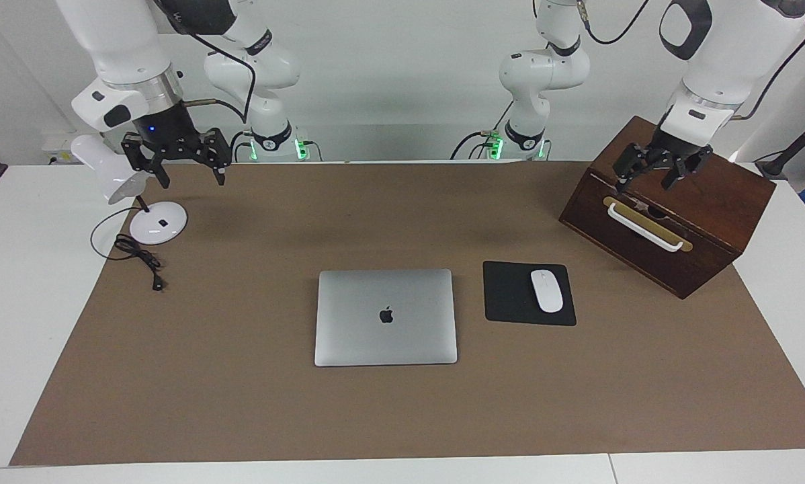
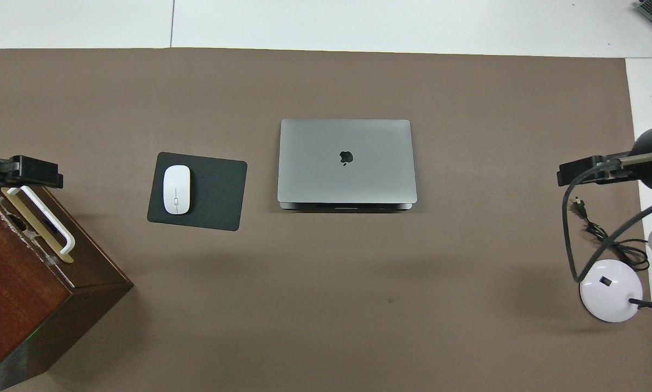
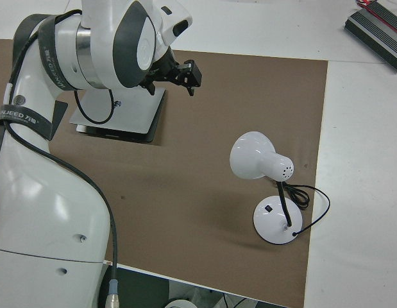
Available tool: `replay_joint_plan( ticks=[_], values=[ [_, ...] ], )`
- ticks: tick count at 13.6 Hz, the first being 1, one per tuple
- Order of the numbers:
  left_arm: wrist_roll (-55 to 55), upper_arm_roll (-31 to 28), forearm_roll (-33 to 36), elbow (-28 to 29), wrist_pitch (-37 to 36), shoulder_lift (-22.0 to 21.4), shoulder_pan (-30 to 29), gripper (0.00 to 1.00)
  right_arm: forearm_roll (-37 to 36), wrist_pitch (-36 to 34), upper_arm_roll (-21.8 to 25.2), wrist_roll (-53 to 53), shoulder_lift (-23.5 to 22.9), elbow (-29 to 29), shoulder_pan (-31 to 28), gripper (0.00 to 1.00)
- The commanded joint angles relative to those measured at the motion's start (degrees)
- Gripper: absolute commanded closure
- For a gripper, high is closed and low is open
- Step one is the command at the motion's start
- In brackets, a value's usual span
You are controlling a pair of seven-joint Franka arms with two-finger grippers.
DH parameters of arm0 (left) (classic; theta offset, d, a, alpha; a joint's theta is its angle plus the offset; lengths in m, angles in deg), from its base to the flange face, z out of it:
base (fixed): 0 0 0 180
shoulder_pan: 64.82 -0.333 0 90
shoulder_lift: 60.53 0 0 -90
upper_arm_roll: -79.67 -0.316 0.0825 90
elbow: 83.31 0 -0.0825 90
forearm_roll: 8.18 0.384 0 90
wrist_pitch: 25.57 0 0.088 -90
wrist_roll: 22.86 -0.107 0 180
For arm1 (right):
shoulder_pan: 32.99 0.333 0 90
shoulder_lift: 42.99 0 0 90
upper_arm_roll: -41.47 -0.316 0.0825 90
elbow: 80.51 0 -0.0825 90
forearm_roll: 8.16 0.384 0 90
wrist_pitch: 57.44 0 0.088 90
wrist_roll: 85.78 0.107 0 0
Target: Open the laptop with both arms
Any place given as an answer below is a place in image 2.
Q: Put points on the silver grey laptop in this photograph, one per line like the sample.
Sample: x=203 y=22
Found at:
x=309 y=158

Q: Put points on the white desk lamp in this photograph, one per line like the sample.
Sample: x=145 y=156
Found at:
x=609 y=294

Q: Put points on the dark wooden box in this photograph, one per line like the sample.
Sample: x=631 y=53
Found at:
x=21 y=305

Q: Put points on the white computer mouse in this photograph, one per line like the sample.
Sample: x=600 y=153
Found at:
x=176 y=190

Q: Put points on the black mouse pad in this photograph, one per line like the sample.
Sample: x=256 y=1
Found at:
x=217 y=190

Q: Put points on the brown table mat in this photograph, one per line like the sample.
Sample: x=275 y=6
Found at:
x=358 y=299

